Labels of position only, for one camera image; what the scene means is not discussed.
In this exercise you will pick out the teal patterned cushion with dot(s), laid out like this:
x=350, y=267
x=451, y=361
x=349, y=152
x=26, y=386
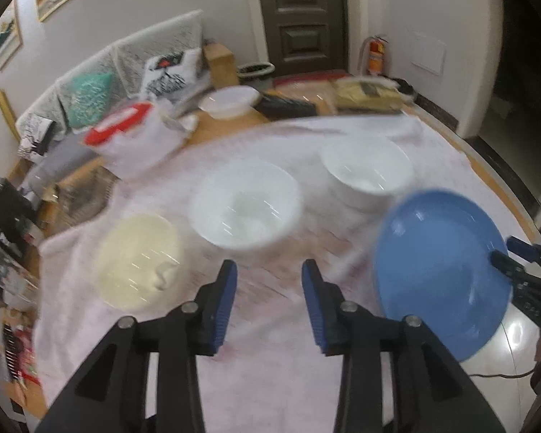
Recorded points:
x=90, y=99

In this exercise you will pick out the shallow white bowl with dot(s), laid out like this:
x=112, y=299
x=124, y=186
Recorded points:
x=229, y=100

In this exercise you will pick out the cream bowl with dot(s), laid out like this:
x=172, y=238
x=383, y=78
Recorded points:
x=135, y=257

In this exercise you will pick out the black tray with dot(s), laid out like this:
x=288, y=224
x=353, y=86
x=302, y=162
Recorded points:
x=286, y=106

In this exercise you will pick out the sofa with white lace cover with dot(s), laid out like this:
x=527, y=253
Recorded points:
x=130, y=49

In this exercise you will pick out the brown cardboard box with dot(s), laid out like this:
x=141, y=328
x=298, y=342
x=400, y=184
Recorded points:
x=221, y=65

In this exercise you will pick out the blue plate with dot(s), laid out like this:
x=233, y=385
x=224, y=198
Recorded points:
x=437, y=270

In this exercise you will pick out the black and white cushion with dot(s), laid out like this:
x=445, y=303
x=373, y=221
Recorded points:
x=171, y=74

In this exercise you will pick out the large white bowl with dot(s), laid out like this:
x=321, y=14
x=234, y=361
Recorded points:
x=248, y=207

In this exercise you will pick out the grey cushion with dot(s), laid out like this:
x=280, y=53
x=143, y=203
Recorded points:
x=61, y=162

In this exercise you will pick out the dark brown door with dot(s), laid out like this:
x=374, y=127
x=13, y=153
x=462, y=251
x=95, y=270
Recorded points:
x=304, y=13

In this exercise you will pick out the white wall panel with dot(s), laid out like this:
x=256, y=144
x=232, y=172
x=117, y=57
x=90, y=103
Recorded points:
x=428, y=52

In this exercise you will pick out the red fire extinguisher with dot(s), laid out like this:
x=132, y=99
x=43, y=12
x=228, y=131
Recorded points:
x=376, y=56

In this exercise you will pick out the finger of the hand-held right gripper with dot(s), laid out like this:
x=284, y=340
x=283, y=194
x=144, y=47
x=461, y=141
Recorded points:
x=529, y=250
x=523, y=286

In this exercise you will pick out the white container with red lid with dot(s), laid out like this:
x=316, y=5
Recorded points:
x=130, y=142

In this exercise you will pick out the red door mat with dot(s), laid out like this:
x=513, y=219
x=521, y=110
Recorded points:
x=306, y=79

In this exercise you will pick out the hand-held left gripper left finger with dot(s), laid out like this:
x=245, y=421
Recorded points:
x=225, y=306

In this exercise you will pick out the dark round basket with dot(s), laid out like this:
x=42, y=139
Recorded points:
x=254, y=71

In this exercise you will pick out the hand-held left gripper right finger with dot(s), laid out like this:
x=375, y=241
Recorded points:
x=314, y=311

